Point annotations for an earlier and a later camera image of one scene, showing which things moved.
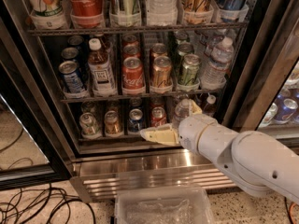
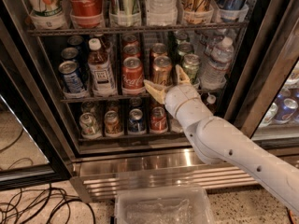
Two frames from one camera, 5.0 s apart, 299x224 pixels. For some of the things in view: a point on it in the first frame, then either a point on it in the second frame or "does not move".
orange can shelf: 162,72 does not move
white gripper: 191,133 to 178,98
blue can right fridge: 285,111 does not move
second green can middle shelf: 184,49 does not move
